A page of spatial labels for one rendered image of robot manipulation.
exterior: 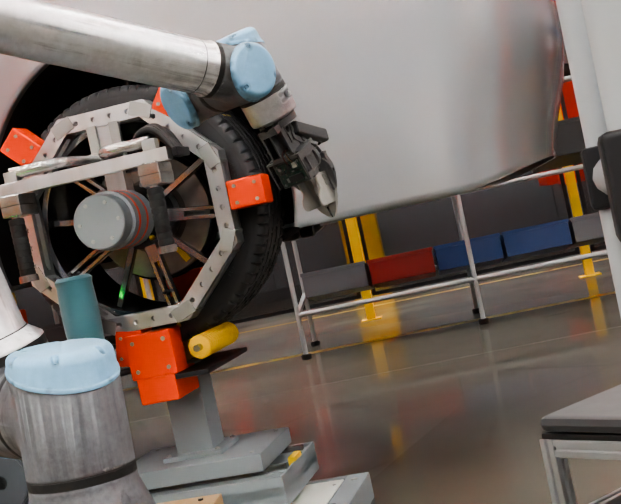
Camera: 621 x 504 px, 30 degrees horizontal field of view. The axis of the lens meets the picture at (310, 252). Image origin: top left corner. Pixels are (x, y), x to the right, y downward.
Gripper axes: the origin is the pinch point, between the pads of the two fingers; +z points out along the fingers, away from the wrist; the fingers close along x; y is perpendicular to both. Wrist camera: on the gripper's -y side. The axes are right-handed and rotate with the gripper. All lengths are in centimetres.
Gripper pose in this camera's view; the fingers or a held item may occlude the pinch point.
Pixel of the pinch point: (331, 208)
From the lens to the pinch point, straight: 211.1
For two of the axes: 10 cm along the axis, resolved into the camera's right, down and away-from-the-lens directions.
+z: 4.7, 8.4, 2.7
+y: -3.6, 4.6, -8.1
